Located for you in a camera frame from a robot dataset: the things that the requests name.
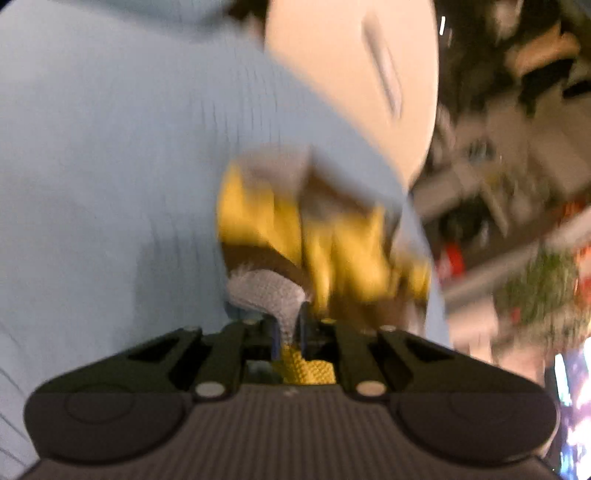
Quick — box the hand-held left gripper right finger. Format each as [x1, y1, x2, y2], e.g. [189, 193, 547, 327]
[299, 302, 455, 398]

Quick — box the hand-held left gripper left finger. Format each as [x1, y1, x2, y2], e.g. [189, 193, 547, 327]
[127, 322, 281, 400]

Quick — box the yellow brown grey striped sweater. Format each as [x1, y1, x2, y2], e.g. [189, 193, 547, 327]
[216, 148, 435, 385]

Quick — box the red plastic bucket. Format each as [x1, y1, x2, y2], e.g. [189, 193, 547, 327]
[441, 244, 468, 280]

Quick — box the green bamboo plant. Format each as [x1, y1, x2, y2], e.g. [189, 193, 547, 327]
[496, 247, 583, 344]

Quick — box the blue quilted blanket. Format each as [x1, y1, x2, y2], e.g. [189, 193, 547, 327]
[0, 0, 451, 480]

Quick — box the television screen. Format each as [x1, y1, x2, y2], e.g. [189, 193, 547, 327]
[553, 348, 591, 480]

